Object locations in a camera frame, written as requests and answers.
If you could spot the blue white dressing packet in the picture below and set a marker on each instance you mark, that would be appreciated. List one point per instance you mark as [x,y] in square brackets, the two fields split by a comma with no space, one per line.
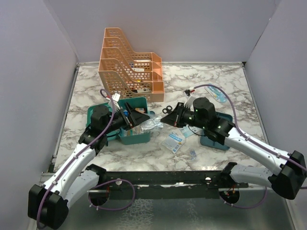
[187,131]

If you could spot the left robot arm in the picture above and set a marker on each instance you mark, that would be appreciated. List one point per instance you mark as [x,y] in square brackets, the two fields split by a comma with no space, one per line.
[49,203]

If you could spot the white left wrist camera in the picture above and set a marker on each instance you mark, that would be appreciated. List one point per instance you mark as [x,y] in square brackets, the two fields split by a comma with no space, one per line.
[114,106]

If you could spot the blue toothbrush blister pack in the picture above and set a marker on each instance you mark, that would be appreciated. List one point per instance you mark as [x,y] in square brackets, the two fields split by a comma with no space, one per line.
[216,94]

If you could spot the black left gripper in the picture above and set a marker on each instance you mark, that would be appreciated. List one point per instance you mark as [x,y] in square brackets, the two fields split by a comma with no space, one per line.
[135,117]

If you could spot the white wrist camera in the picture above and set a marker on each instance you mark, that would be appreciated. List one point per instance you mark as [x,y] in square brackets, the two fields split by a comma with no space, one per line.
[190,97]
[114,106]

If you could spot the teal divided tray insert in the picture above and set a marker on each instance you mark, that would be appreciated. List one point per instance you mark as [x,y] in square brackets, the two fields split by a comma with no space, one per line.
[211,138]

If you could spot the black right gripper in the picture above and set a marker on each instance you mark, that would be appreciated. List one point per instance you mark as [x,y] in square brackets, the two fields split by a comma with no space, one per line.
[174,118]

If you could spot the amber medicine bottle orange cap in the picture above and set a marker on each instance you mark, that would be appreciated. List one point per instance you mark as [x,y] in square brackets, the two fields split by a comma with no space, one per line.
[141,110]

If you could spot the clear bag of wipes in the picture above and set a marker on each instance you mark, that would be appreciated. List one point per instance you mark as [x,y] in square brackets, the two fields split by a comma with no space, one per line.
[152,124]

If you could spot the white blue wipes packet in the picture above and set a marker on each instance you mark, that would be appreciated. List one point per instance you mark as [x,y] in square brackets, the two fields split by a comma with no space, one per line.
[174,141]

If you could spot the small clear blue packet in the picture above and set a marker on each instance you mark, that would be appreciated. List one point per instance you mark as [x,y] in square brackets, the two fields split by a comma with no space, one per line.
[192,154]

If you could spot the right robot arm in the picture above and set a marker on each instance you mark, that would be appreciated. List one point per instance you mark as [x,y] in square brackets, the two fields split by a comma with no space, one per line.
[282,171]

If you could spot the peach plastic file organizer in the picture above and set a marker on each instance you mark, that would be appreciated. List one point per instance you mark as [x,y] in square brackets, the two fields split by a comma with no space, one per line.
[127,72]

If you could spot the black metal base rail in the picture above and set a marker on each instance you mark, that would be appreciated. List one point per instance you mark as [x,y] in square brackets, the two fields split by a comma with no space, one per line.
[161,185]

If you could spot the black handled scissors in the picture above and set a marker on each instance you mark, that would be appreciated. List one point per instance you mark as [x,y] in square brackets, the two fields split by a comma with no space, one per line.
[167,110]

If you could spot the teal plastic medicine box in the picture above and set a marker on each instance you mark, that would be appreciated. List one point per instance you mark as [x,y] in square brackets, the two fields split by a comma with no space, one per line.
[135,135]

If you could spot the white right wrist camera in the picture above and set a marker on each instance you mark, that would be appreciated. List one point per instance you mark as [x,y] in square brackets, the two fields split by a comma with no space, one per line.
[190,97]

